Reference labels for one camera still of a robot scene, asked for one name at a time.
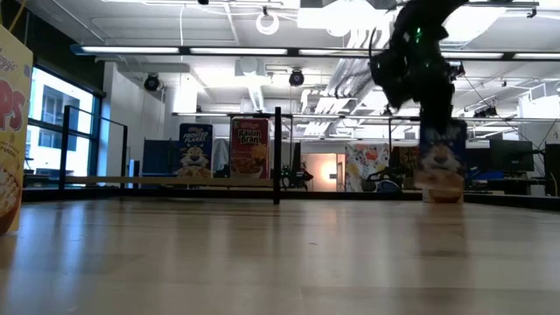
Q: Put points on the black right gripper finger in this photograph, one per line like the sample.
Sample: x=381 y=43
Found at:
x=436 y=120

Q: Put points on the blue Frosted Flakes cereal box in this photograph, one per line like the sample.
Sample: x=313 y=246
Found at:
x=441 y=170
x=195 y=149

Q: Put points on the pink Raisin Bran cereal box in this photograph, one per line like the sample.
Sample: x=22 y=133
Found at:
x=249 y=149

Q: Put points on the yellow Corn Pops cereal box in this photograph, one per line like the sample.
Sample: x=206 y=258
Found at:
x=15 y=131

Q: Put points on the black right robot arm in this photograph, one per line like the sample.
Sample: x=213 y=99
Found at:
x=429 y=17

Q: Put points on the black computer monitor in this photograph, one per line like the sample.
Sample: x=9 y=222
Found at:
x=512 y=155
x=553 y=166

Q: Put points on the colourful floral panel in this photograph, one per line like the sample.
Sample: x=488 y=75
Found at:
x=367 y=166

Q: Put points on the black and blue floor machine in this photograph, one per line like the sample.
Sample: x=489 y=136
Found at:
x=385 y=186

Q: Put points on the black round ceiling spotlight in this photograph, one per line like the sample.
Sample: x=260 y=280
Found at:
x=151 y=83
x=296 y=78

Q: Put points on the small black background machine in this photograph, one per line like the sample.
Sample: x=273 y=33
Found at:
x=297 y=177

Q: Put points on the dark blue partition panel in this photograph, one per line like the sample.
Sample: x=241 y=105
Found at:
x=159 y=157

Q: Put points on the long ceiling light bar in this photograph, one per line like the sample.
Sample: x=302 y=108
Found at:
x=131 y=50

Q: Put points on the large bright window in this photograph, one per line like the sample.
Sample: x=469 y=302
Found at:
x=48 y=109

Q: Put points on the black ceiling camera rig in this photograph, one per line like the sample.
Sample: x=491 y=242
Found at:
x=457 y=70

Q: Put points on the black background metal frame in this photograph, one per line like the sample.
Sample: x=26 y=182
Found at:
x=390 y=131

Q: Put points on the silver ventilation duct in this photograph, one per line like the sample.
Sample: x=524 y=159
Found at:
x=477 y=26

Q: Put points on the black table border rail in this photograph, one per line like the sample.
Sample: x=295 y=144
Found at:
x=350 y=195

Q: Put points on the wooden shelf with black frame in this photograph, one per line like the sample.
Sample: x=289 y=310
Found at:
x=277 y=153

